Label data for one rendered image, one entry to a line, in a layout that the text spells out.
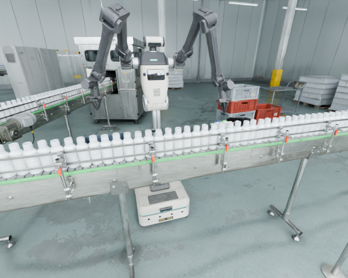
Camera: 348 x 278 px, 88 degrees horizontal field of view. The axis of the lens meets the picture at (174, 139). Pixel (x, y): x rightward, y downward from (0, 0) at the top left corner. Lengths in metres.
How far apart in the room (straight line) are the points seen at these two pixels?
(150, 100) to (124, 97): 3.17
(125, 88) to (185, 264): 3.90
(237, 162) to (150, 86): 0.90
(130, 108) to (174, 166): 3.75
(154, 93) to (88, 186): 0.89
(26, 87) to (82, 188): 5.84
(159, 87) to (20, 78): 5.64
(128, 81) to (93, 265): 3.73
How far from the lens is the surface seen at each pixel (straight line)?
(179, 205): 1.88
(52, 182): 1.14
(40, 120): 2.63
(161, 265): 1.79
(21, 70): 6.76
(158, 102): 1.58
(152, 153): 0.97
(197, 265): 1.80
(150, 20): 13.34
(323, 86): 7.89
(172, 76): 10.49
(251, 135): 1.33
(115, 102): 4.83
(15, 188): 1.21
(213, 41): 1.28
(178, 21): 13.76
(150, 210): 1.84
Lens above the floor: 1.53
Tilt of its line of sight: 24 degrees down
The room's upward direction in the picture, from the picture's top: straight up
